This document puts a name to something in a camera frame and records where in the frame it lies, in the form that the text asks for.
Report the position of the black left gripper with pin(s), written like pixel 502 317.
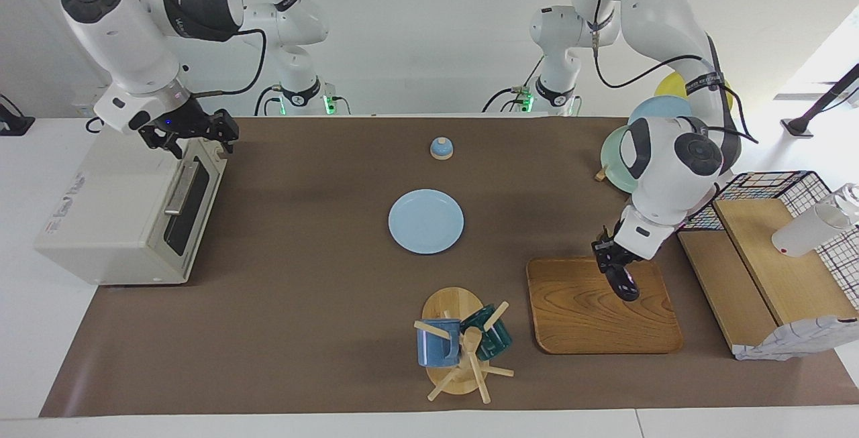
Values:
pixel 612 245

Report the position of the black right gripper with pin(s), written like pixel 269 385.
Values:
pixel 184 123

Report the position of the dark purple eggplant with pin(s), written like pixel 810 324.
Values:
pixel 625 285

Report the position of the glass oven door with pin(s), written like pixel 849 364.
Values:
pixel 194 223

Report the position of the light blue round plate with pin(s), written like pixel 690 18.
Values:
pixel 426 221

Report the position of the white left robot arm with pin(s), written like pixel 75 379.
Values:
pixel 671 176

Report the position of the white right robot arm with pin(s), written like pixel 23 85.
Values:
pixel 114 29

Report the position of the beige toaster oven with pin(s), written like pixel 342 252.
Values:
pixel 107 210

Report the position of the rectangular wooden tray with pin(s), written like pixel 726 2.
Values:
pixel 590 317

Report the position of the wooden plate rack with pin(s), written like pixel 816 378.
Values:
pixel 600 173

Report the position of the pale green plate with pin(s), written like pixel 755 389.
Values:
pixel 617 163

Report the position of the dark green mug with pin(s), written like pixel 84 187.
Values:
pixel 493 341

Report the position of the pale blue racked plate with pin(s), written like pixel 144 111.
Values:
pixel 661 109

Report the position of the wooden stepped shelf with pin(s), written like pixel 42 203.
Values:
pixel 778 270

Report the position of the wooden mug tree stand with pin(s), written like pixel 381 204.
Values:
pixel 451 304

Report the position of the black desk clamp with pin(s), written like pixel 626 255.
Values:
pixel 13 123

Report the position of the yellow plate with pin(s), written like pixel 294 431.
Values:
pixel 671 84

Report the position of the white cup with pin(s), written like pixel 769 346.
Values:
pixel 805 233

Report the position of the blue mug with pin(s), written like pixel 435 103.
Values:
pixel 436 347

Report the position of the brown table mat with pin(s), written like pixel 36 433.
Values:
pixel 302 331

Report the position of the black floor stand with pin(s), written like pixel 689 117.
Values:
pixel 825 99

